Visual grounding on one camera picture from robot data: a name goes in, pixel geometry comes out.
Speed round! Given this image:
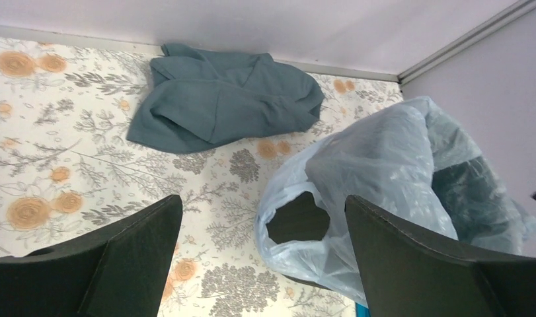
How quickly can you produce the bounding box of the bright blue folded cloth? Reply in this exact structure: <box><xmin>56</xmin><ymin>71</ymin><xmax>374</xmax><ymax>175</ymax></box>
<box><xmin>356</xmin><ymin>303</ymin><xmax>370</xmax><ymax>317</ymax></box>

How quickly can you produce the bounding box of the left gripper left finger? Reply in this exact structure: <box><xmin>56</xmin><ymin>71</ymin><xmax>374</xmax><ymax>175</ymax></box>
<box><xmin>0</xmin><ymin>195</ymin><xmax>183</xmax><ymax>316</ymax></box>

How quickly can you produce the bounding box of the light blue plastic trash bag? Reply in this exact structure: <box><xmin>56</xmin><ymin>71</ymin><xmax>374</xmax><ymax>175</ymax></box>
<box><xmin>254</xmin><ymin>97</ymin><xmax>536</xmax><ymax>304</ymax></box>

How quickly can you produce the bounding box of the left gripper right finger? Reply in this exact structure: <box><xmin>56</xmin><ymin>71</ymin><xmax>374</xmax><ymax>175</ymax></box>
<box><xmin>345</xmin><ymin>195</ymin><xmax>536</xmax><ymax>316</ymax></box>

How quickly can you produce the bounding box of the floral patterned table mat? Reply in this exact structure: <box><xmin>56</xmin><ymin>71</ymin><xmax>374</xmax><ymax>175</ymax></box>
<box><xmin>0</xmin><ymin>38</ymin><xmax>402</xmax><ymax>316</ymax></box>

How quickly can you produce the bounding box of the black plastic trash bin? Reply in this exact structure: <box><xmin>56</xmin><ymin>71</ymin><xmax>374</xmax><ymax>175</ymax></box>
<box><xmin>266</xmin><ymin>192</ymin><xmax>330</xmax><ymax>290</ymax></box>

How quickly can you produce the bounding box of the grey-blue crumpled cloth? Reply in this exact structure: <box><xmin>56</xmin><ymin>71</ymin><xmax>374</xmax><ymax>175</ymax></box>
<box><xmin>126</xmin><ymin>44</ymin><xmax>325</xmax><ymax>155</ymax></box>

